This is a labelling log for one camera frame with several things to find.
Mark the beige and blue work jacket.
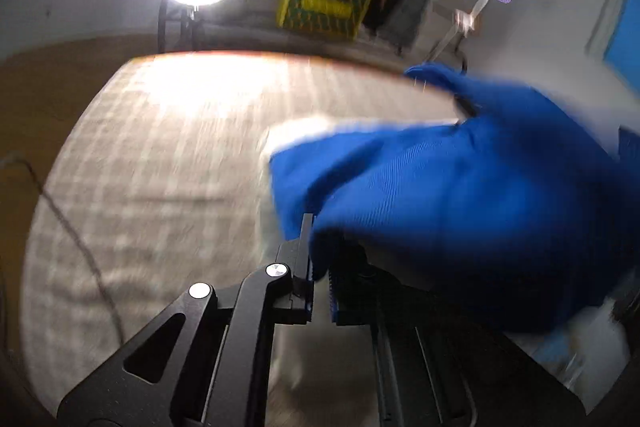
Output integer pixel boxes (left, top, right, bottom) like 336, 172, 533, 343
262, 64, 639, 334

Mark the plaid beige bed blanket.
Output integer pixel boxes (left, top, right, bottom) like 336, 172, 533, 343
21, 52, 456, 411

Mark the yellow green patterned bag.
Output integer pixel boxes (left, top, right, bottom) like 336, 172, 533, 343
276, 0, 371, 40

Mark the white clip-on lamp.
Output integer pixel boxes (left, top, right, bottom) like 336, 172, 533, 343
424, 0, 511, 72

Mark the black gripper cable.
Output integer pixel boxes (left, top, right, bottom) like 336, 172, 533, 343
0, 150, 129, 348

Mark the window with white frame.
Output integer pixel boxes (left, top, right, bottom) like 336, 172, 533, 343
586, 0, 639, 90

